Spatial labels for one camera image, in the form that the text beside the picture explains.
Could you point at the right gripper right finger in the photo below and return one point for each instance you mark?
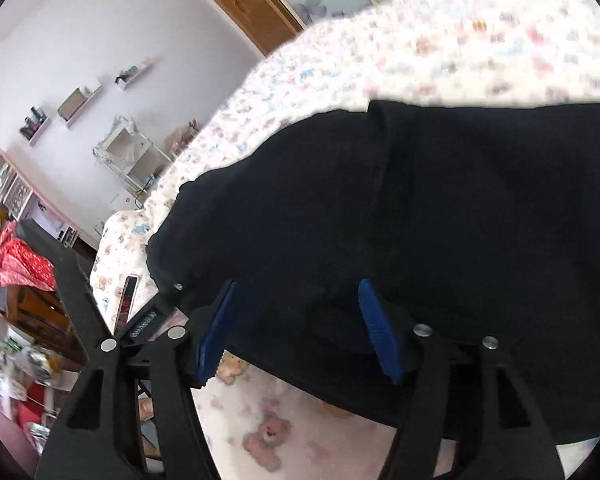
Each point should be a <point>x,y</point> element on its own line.
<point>450,399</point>

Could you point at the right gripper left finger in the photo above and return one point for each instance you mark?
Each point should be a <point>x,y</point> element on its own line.
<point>97,434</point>

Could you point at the black pants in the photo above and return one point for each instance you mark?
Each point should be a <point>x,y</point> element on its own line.
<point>474,221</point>

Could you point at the smartphone with orange screen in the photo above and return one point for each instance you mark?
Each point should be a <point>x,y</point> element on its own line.
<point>125,303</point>

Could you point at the red cloth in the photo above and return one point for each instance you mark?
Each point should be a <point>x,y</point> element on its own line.
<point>21,266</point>

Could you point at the wooden desk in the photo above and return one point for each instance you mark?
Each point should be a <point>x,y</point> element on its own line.
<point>37,312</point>

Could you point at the white ornate rack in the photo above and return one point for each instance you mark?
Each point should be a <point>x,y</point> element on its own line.
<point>137,161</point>

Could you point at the brown wooden door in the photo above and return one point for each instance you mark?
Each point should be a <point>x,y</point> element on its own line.
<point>267,23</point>

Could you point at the fleece teddy bear blanket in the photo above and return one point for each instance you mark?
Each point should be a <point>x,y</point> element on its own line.
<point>427,52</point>

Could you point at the white wall shelf box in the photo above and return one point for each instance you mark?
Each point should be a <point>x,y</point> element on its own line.
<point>128,75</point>
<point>34,125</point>
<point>77,101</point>

